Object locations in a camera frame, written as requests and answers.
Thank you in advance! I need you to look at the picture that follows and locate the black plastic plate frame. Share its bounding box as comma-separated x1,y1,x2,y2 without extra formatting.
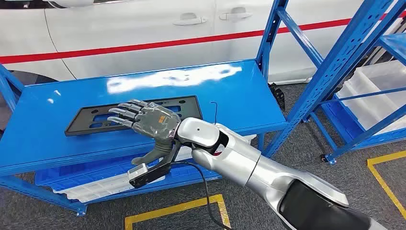
65,95,203,137

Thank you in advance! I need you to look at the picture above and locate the black ribbed part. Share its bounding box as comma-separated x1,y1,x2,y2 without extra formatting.
269,82,286,111

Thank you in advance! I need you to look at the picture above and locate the blue metal shelf rack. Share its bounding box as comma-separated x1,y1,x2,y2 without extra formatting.
0,0,406,217
309,32,406,166

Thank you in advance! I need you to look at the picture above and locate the white car with red stripe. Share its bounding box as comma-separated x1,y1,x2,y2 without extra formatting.
0,0,406,86

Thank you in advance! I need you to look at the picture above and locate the blue plastic crate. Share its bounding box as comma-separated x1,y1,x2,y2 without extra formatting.
34,152,166,191
322,95,406,150

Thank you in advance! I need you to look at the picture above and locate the thin black wire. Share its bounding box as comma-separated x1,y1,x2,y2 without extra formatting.
210,101,219,125

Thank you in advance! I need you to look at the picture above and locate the black camera cable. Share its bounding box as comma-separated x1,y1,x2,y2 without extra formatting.
171,161,232,230

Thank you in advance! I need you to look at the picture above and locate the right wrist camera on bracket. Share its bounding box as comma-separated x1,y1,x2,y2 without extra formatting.
127,141,182,189

